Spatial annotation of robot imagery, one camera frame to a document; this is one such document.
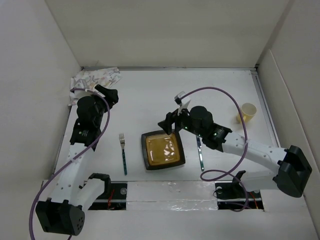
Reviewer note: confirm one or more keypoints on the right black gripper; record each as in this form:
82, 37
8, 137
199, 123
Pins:
171, 118

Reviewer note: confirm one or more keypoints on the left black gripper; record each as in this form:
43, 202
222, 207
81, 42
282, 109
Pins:
110, 95

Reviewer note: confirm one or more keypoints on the knife with teal handle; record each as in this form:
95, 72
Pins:
199, 148

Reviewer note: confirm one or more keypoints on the floral patterned cloth placemat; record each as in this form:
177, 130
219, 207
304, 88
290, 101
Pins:
88, 79

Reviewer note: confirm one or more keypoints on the square black amber plate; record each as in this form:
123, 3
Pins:
162, 151

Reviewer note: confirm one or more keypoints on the fork with teal handle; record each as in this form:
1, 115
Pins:
122, 144

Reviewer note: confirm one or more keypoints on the yellow mug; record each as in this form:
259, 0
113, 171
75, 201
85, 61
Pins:
248, 111

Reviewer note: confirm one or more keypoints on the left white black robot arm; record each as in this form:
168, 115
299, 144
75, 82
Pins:
64, 210

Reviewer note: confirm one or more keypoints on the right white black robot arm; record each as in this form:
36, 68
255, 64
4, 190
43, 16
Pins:
287, 168

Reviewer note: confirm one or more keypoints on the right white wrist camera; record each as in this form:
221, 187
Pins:
182, 100

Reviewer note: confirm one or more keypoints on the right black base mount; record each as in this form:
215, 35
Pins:
232, 197

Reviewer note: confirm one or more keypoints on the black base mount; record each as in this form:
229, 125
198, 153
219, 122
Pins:
114, 200
232, 197

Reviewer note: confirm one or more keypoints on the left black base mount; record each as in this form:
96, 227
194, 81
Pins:
114, 200

